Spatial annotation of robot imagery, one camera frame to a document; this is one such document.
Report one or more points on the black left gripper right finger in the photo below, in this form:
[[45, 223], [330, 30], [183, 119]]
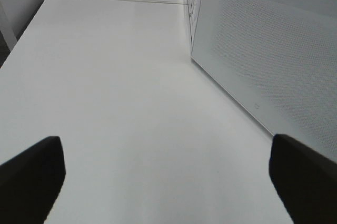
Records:
[[304, 180]]

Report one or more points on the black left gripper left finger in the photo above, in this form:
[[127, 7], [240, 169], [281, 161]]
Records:
[[31, 182]]

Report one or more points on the white microwave door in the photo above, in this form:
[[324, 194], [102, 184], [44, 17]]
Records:
[[277, 59]]

